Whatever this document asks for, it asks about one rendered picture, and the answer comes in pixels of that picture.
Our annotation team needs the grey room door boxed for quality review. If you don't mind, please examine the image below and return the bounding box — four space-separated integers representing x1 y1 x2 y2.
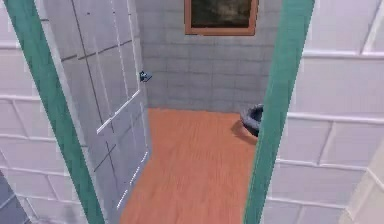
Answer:
33 0 153 224

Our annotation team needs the dark door handle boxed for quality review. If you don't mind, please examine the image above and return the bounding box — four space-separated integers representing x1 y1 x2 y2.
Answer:
138 70 154 83

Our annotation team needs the green door frame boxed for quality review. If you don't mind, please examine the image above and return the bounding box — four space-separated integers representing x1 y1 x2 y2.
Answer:
3 0 316 224

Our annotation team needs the brown framed wall picture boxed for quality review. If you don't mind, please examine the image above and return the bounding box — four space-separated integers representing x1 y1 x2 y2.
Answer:
183 0 260 37

